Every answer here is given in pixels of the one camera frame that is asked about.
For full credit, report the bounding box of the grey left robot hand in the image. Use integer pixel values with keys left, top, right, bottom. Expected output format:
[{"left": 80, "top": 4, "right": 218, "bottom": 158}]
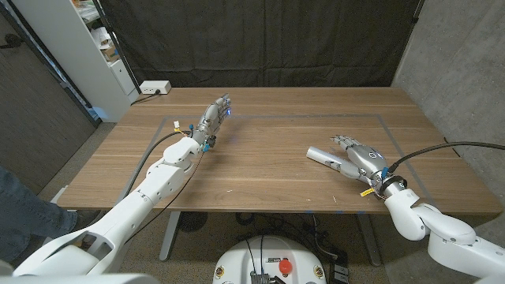
[{"left": 191, "top": 92, "right": 233, "bottom": 153}]

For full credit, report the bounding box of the white table leg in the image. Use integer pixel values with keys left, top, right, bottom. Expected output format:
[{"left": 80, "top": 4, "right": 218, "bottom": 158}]
[
  {"left": 159, "top": 211, "right": 181, "bottom": 262},
  {"left": 357, "top": 214, "right": 383, "bottom": 267}
]

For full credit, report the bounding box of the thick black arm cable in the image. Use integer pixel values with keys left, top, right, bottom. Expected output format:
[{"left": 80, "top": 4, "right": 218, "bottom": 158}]
[
  {"left": 124, "top": 129, "right": 193, "bottom": 198},
  {"left": 388, "top": 140, "right": 505, "bottom": 174}
]

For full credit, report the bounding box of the black socket box cable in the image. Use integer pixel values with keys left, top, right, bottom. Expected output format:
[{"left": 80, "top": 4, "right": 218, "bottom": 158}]
[{"left": 129, "top": 89, "right": 161, "bottom": 107}]

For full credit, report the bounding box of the white power socket box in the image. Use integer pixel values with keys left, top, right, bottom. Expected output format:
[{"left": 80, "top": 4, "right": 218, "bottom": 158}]
[{"left": 139, "top": 80, "right": 172, "bottom": 95}]

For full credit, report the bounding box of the black fabric backdrop curtain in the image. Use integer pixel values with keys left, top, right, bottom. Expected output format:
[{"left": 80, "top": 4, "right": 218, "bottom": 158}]
[{"left": 98, "top": 0, "right": 425, "bottom": 88}]

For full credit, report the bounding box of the white shelf cabinet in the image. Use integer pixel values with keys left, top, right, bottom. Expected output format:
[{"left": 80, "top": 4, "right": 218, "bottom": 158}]
[{"left": 11, "top": 0, "right": 140, "bottom": 123}]

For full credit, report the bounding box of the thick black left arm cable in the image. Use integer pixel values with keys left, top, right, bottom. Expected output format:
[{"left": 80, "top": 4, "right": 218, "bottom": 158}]
[{"left": 124, "top": 129, "right": 193, "bottom": 198}]

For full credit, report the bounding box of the person leg in jeans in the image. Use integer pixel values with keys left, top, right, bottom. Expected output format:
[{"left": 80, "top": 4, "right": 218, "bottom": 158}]
[{"left": 0, "top": 167, "right": 79, "bottom": 263}]

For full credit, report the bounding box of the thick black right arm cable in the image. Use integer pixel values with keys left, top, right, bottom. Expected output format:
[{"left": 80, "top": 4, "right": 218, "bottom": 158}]
[{"left": 388, "top": 140, "right": 505, "bottom": 174}]

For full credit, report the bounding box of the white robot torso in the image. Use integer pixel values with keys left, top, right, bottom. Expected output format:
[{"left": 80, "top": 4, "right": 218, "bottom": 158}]
[{"left": 0, "top": 262, "right": 159, "bottom": 284}]

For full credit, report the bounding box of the small cardboard box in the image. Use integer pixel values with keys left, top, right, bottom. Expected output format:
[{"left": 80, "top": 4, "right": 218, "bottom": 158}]
[{"left": 100, "top": 45, "right": 121, "bottom": 63}]

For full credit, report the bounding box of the black door handle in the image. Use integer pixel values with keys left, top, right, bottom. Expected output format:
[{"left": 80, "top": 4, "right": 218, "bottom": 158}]
[{"left": 0, "top": 33, "right": 24, "bottom": 50}]

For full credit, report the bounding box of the round black floor fan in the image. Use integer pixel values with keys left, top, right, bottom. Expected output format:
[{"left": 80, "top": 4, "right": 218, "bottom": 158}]
[{"left": 178, "top": 211, "right": 208, "bottom": 233}]

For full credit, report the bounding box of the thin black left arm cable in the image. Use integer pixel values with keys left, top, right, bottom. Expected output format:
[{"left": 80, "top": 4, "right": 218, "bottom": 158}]
[{"left": 125, "top": 151, "right": 206, "bottom": 244}]

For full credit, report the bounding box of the black backdrop stand pole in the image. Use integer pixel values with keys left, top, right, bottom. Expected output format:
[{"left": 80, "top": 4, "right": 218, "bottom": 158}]
[
  {"left": 410, "top": 0, "right": 426, "bottom": 24},
  {"left": 92, "top": 0, "right": 142, "bottom": 95}
]

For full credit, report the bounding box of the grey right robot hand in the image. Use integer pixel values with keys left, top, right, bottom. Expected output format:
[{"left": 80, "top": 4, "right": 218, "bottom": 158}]
[{"left": 329, "top": 135, "right": 407, "bottom": 199}]

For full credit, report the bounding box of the black floor power strip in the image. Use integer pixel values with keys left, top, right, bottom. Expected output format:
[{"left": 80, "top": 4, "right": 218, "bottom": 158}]
[{"left": 329, "top": 252, "right": 350, "bottom": 284}]

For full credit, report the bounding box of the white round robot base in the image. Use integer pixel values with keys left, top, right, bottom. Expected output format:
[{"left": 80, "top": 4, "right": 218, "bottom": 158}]
[{"left": 212, "top": 235, "right": 327, "bottom": 284}]

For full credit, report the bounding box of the white plastic wrap roll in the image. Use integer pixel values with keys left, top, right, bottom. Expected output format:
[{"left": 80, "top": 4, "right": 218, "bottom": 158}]
[{"left": 306, "top": 146, "right": 372, "bottom": 185}]

